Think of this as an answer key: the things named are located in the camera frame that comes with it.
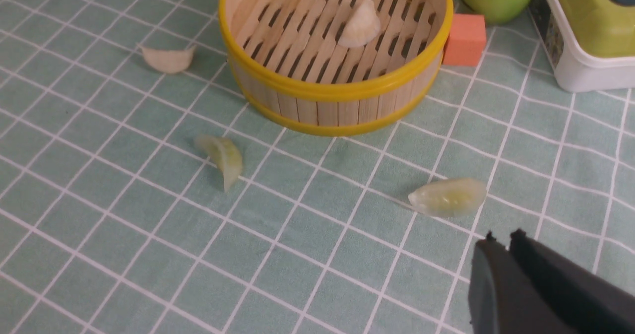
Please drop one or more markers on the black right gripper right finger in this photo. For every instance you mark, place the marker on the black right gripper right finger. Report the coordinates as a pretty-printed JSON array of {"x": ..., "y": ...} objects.
[{"x": 583, "y": 301}]

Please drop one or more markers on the orange foam cube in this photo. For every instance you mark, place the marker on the orange foam cube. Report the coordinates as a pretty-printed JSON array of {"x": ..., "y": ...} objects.
[{"x": 466, "y": 41}]

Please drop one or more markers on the bamboo steamer tray yellow rim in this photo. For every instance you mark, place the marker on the bamboo steamer tray yellow rim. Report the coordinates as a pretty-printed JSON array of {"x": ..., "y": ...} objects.
[{"x": 285, "y": 59}]

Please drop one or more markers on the translucent green dumpling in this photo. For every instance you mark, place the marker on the translucent green dumpling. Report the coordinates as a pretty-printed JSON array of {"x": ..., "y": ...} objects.
[{"x": 449, "y": 198}]

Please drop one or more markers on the pale green dumpling bottom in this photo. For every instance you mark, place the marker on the pale green dumpling bottom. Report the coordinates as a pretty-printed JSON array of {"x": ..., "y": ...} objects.
[{"x": 225, "y": 155}]

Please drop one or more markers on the green lidded white box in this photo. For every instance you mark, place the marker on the green lidded white box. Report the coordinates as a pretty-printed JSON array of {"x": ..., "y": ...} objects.
[{"x": 590, "y": 44}]

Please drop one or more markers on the white dumpling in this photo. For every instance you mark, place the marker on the white dumpling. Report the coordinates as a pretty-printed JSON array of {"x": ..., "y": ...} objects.
[
  {"x": 167, "y": 61},
  {"x": 362, "y": 26}
]

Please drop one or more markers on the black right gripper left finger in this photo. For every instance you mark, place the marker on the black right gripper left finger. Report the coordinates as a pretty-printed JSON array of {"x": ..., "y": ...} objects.
[{"x": 503, "y": 298}]

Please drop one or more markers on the green checkered tablecloth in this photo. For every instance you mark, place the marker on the green checkered tablecloth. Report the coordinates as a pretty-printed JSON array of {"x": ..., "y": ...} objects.
[{"x": 114, "y": 222}]

